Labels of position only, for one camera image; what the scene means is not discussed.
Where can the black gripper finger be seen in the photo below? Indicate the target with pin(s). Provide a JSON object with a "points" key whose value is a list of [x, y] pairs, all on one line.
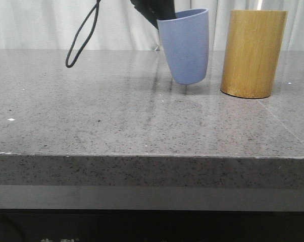
{"points": [[154, 10]]}

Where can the blue plastic cup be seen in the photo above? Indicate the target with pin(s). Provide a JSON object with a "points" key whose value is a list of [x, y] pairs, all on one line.
{"points": [[185, 41]]}

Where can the bamboo cylindrical holder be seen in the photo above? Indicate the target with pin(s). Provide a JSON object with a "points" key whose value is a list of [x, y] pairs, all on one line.
{"points": [[252, 52]]}

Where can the white curtain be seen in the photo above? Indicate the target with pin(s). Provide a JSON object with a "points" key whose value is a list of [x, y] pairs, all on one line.
{"points": [[53, 24]]}

